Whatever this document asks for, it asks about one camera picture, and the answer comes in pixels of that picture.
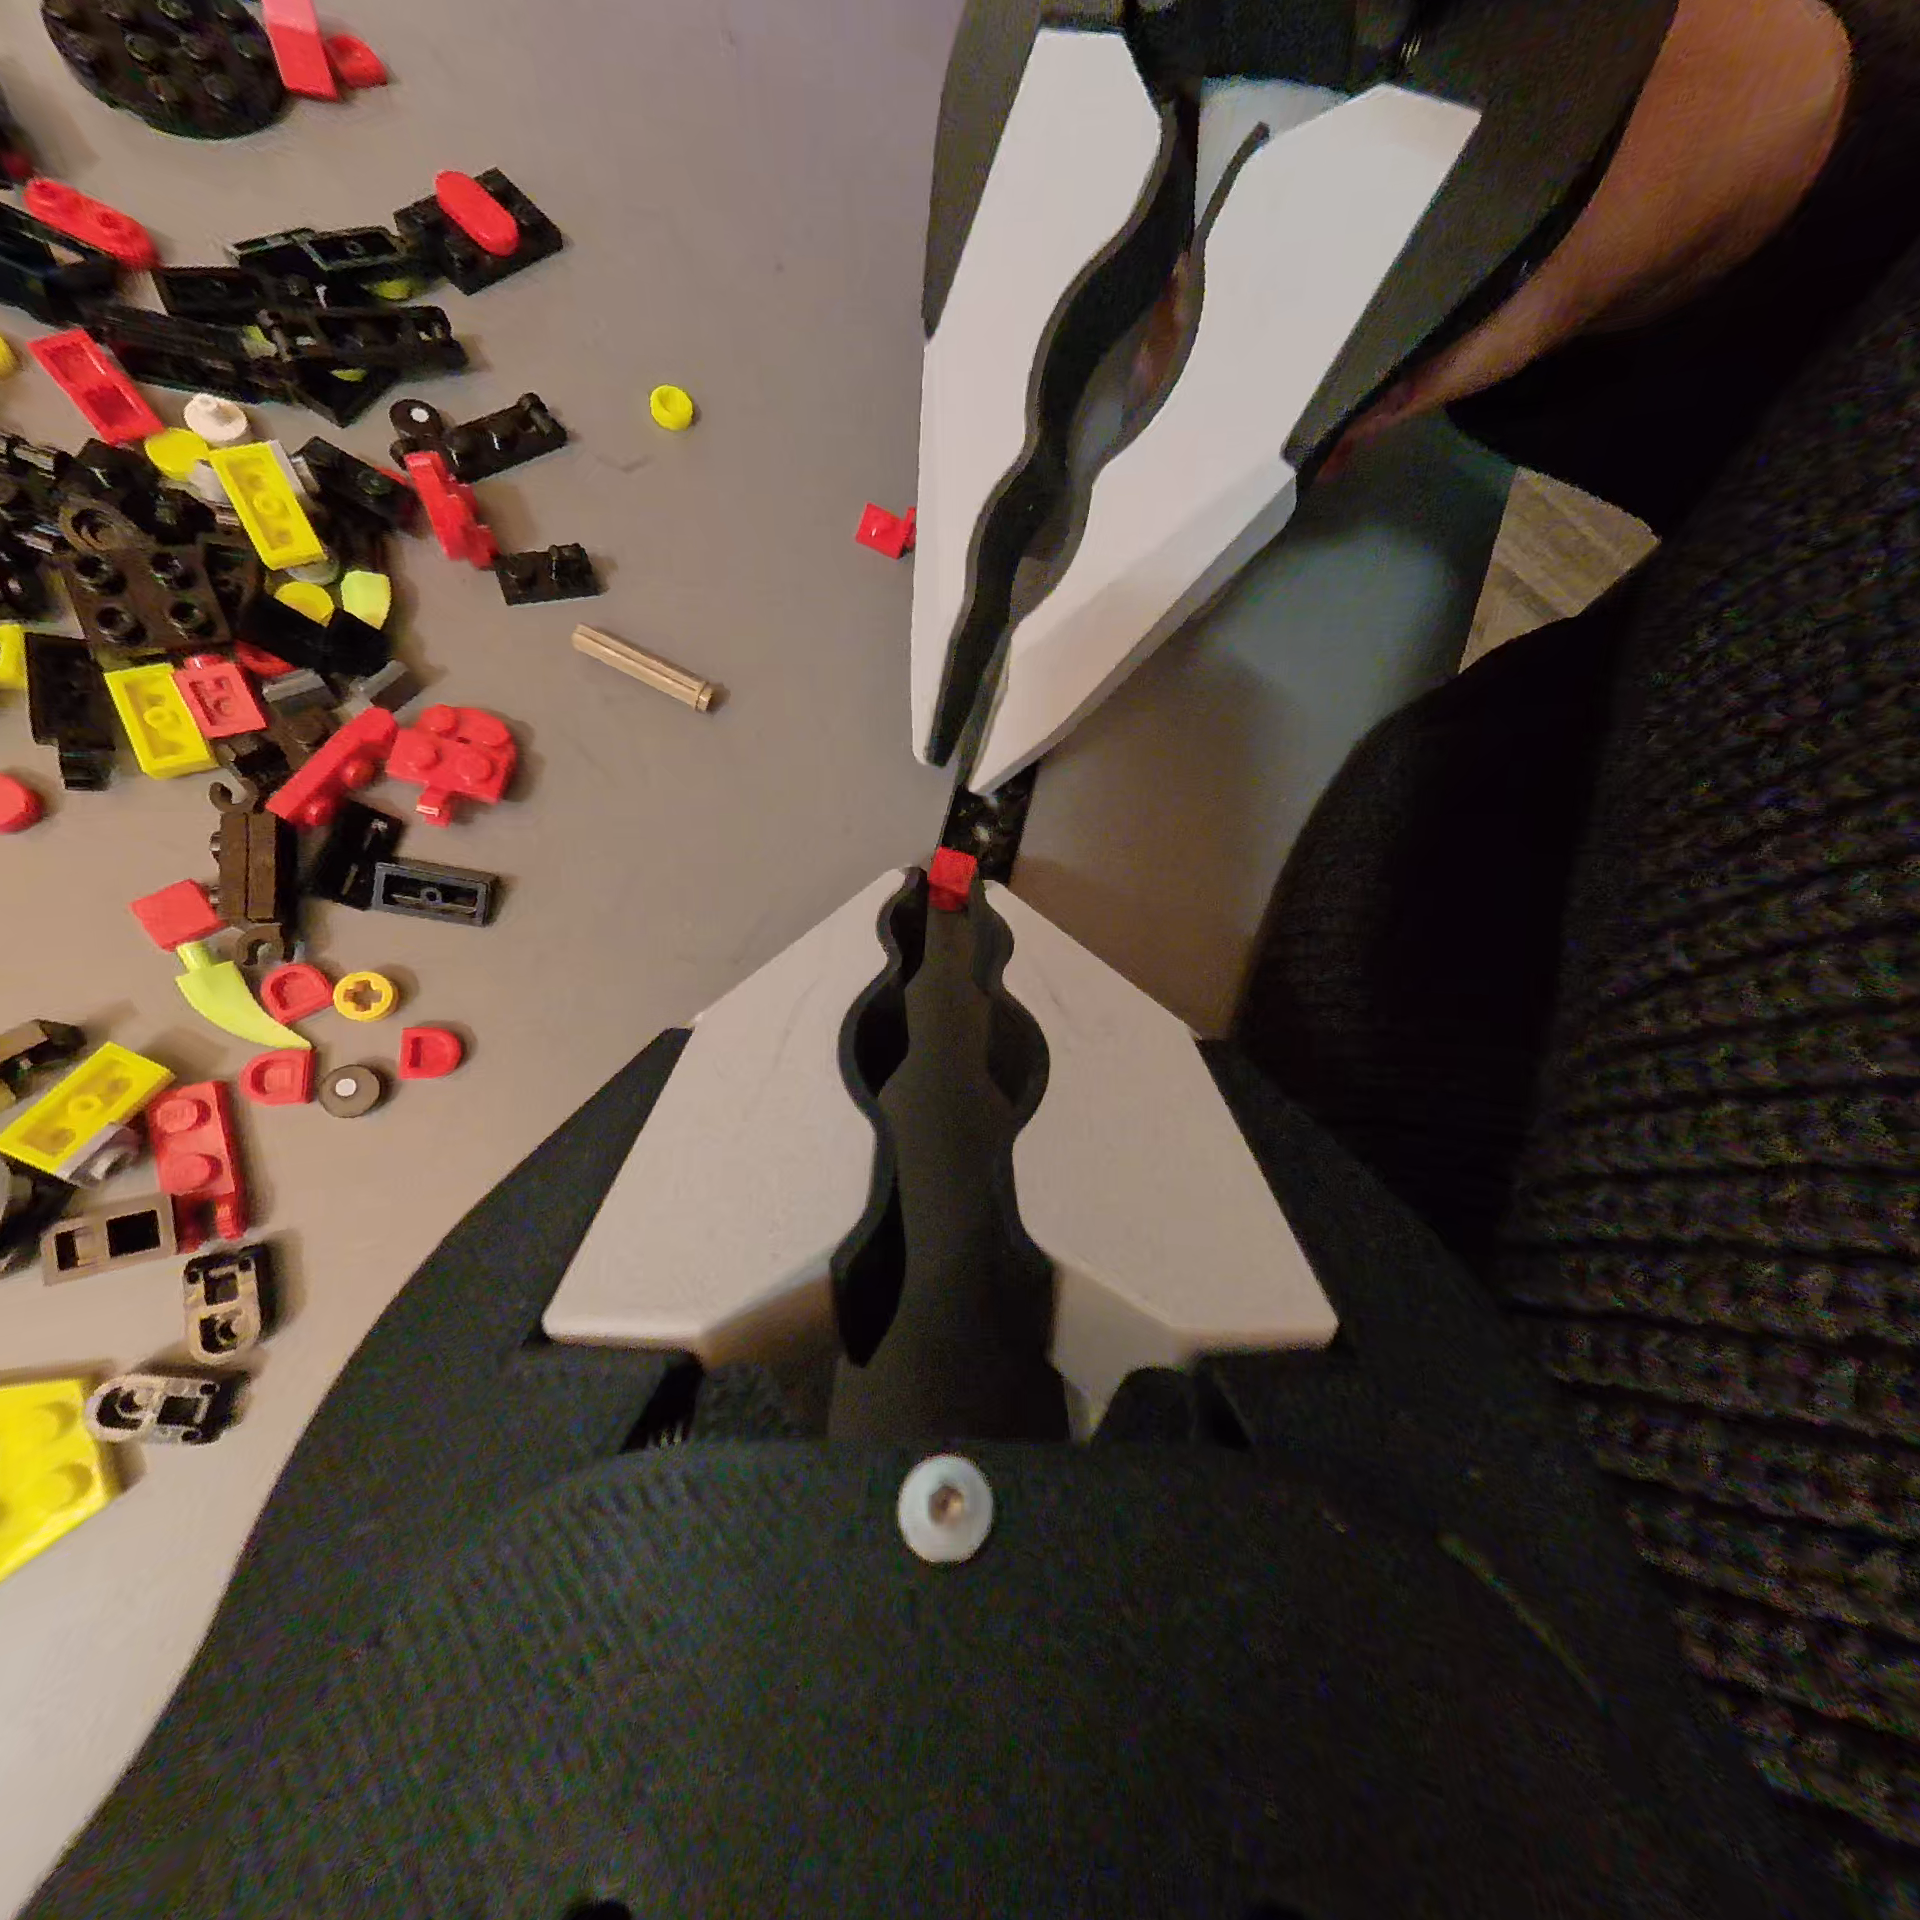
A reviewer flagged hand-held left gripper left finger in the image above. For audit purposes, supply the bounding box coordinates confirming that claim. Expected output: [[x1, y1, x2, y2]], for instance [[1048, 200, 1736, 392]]
[[540, 867, 932, 1370]]

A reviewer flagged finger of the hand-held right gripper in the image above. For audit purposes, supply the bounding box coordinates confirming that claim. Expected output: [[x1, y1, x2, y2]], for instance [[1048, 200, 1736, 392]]
[[966, 83, 1487, 797], [906, 22, 1209, 771]]

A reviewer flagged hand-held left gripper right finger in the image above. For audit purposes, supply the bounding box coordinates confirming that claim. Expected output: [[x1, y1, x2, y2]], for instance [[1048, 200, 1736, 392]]
[[977, 877, 1338, 1433]]

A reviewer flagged black lego plate with holes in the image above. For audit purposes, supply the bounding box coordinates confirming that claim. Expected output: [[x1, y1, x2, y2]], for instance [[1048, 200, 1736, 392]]
[[937, 766, 1037, 888]]

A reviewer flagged person's right forearm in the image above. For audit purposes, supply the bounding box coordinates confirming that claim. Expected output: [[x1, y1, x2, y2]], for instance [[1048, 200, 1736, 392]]
[[1439, 0, 1920, 529]]

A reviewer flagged pile of loose lego pieces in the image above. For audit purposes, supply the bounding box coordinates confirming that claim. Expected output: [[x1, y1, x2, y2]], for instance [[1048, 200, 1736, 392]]
[[0, 0, 600, 1449]]

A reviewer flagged tan lego axle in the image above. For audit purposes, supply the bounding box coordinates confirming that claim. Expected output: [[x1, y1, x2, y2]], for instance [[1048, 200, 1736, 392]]
[[572, 625, 725, 714]]

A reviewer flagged large yellow lego plate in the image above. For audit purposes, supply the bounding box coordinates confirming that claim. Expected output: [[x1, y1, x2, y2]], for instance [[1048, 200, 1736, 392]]
[[0, 1377, 126, 1579]]

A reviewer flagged black round lego plate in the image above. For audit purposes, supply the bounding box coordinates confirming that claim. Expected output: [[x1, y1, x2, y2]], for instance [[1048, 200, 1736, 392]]
[[41, 0, 290, 139]]

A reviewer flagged person's right hand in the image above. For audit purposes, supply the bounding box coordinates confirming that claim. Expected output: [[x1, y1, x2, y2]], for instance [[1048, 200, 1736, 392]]
[[1318, 0, 1857, 482]]

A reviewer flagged person's dark trouser leg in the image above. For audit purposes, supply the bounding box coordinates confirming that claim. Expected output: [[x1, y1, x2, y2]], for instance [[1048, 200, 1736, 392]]
[[1236, 598, 1637, 1249]]

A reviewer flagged black knit sweater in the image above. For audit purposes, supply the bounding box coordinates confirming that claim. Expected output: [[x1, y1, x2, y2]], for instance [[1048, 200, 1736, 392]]
[[1500, 257, 1920, 1920]]

